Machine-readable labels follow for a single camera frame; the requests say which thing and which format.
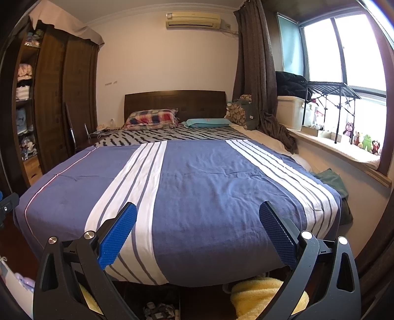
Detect purple plastic toy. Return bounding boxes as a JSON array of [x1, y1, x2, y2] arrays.
[[15, 273, 35, 289]]

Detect blue white striped blanket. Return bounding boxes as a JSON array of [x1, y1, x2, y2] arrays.
[[14, 139, 343, 285]]

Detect yellow fluffy towel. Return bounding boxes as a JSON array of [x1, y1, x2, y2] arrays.
[[230, 276, 309, 320], [78, 282, 103, 313]]

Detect teal pillow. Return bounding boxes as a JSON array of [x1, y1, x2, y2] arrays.
[[181, 118, 233, 129]]

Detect brown floral cushion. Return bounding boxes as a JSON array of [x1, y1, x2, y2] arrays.
[[227, 100, 247, 127]]

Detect wooden nightstand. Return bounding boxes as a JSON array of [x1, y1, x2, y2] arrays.
[[75, 122, 124, 152]]

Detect pink folded clothes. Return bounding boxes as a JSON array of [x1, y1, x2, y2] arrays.
[[17, 63, 34, 81]]

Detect teal roller blind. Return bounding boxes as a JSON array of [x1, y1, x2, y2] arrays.
[[276, 14, 306, 74]]

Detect dark wooden wardrobe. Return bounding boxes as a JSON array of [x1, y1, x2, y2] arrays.
[[12, 15, 100, 187]]

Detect zebra striped bed sheet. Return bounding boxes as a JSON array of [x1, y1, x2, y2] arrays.
[[92, 126, 257, 147]]

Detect black metal folding rack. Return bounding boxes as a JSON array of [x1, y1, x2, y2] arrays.
[[302, 80, 361, 144]]

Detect black jacket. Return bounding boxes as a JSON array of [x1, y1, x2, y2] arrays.
[[275, 71, 309, 98]]

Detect folded metal chair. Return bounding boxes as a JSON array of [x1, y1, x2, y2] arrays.
[[63, 101, 90, 153]]

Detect white storage box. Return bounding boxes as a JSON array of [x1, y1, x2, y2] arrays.
[[277, 96, 306, 130]]

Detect wooden bed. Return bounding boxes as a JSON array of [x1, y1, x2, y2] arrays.
[[14, 90, 344, 287]]

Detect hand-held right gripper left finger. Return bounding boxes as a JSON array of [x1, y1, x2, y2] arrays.
[[32, 201, 139, 320]]

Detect wooden window sill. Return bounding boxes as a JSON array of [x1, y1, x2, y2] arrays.
[[286, 127, 389, 187]]

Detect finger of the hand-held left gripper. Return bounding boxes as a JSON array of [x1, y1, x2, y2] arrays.
[[0, 190, 20, 229]]

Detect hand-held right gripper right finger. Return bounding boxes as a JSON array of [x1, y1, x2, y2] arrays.
[[259, 201, 361, 320]]

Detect green cloth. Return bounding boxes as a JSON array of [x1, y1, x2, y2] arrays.
[[313, 168, 349, 198]]

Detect light blue folded clothes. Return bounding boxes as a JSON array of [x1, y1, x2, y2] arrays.
[[16, 108, 29, 135]]

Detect dark cloth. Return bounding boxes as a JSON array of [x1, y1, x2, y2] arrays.
[[339, 197, 353, 226]]

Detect dark brown bin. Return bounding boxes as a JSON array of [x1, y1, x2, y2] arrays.
[[121, 281, 183, 320]]

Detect plaid pillow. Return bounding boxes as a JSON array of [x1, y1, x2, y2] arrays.
[[122, 108, 180, 130]]

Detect brown curtain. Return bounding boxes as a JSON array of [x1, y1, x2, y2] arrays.
[[232, 0, 298, 155], [354, 160, 394, 311]]

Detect wall air conditioner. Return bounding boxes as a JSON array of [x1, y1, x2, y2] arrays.
[[165, 12, 222, 31]]

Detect grey dust cover cloth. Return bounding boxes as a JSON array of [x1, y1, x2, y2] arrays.
[[29, 0, 105, 47]]

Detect pile of crumpled wrappers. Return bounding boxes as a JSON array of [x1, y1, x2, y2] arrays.
[[142, 301, 181, 320]]

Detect window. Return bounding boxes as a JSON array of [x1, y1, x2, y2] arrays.
[[300, 12, 389, 107]]

